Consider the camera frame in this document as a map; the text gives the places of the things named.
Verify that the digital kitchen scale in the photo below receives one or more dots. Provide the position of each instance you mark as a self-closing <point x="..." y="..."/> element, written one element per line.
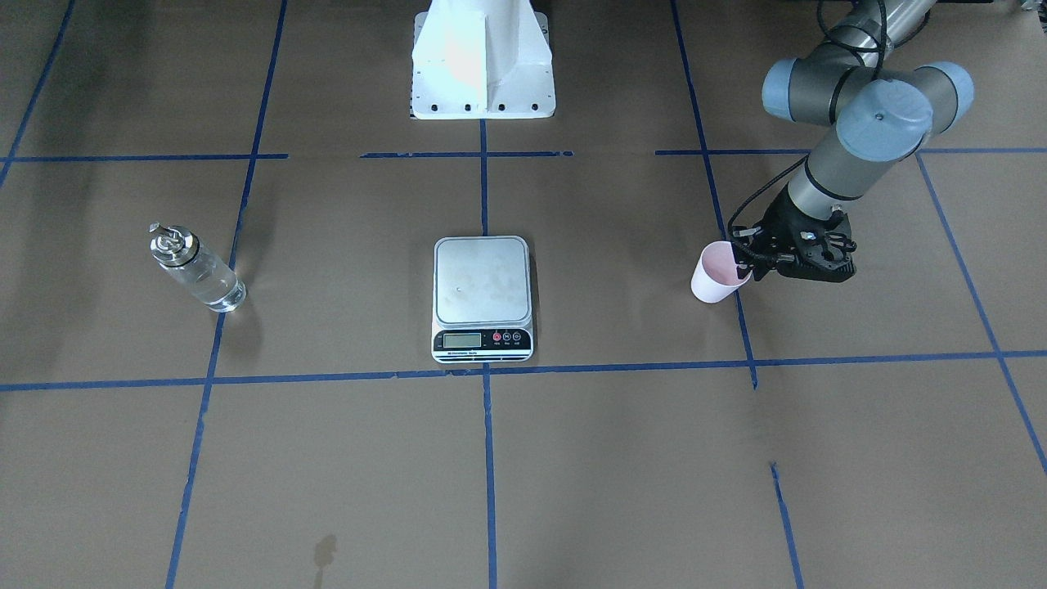
<point x="482" y="301"/>

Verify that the clear glass sauce bottle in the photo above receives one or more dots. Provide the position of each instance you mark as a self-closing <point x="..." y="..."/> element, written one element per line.
<point x="194" y="266"/>

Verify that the pink plastic cup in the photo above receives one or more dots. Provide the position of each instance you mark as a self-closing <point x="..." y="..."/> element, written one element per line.
<point x="716" y="276"/>

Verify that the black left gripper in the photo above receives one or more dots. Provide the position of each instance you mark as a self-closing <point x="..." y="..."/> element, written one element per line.
<point x="779" y="228"/>

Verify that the brown paper table cover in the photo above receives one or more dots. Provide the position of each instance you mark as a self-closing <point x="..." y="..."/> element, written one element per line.
<point x="886" y="432"/>

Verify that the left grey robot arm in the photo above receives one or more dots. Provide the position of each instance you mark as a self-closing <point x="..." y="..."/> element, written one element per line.
<point x="874" y="118"/>

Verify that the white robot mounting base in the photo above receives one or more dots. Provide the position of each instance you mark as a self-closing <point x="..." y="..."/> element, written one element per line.
<point x="482" y="60"/>

